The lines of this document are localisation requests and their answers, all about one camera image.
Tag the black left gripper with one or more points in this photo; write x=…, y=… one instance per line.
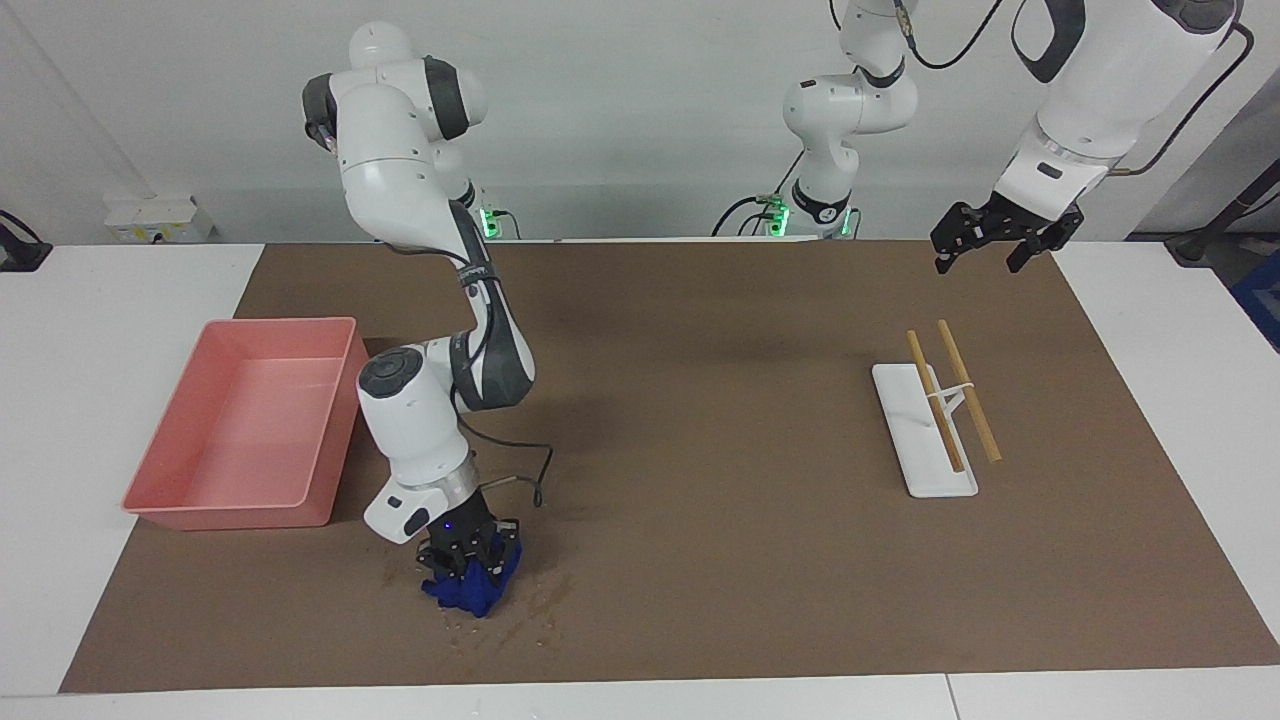
x=1010, y=218

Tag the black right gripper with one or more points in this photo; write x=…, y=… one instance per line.
x=465, y=535

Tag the blue towel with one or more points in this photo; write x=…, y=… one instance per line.
x=475, y=598

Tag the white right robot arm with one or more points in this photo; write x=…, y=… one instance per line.
x=400, y=190

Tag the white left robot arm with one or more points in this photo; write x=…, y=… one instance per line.
x=1100, y=80

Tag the wooden rack rod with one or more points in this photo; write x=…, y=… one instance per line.
x=940, y=415
x=975, y=410

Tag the black stand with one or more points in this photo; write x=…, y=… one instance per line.
x=1200, y=240

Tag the pink plastic bin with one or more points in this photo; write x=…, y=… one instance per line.
x=230, y=450

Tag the blue crate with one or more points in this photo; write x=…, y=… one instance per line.
x=1262, y=300

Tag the brown table mat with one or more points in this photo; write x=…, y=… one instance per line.
x=750, y=550

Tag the black clamp object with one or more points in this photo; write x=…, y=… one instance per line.
x=20, y=250

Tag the white wall socket box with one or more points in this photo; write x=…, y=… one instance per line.
x=150, y=220

